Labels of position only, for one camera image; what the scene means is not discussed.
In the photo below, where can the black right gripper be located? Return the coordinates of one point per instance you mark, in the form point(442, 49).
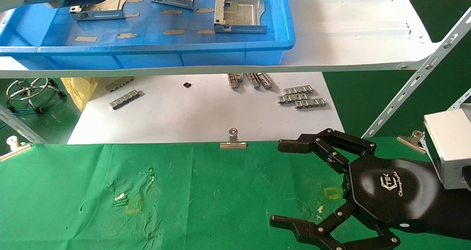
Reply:
point(397, 191)

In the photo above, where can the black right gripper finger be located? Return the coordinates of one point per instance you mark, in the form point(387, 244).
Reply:
point(298, 145)

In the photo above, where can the small metal strip part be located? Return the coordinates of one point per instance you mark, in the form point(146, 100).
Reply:
point(293, 98)
point(119, 84)
point(310, 103)
point(298, 90)
point(253, 80)
point(265, 80)
point(233, 81)
point(125, 99)

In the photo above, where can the silver binder clip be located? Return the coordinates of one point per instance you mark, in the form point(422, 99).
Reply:
point(14, 152)
point(410, 144)
point(233, 145)

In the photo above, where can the blue plastic tray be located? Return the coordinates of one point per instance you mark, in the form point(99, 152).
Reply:
point(147, 59)

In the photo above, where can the green cloth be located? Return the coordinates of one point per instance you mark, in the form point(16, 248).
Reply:
point(220, 198)

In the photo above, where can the white lower board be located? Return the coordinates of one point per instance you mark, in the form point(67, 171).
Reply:
point(191, 114)

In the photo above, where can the yellow plastic bag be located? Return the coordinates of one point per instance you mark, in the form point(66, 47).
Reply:
point(79, 90)

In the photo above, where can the white shelf board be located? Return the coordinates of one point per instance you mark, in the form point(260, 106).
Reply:
point(349, 29)

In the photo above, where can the chrome stool base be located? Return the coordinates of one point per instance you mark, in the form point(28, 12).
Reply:
point(61, 94)

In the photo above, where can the long slotted angle rail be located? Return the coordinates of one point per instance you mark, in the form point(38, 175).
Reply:
point(421, 73)

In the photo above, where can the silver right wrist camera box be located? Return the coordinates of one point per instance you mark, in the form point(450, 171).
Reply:
point(449, 147)

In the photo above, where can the short slotted angle rail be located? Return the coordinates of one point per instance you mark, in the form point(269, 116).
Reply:
point(461, 100)

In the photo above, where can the grey slotted angle rail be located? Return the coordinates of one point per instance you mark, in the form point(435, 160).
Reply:
point(18, 127)

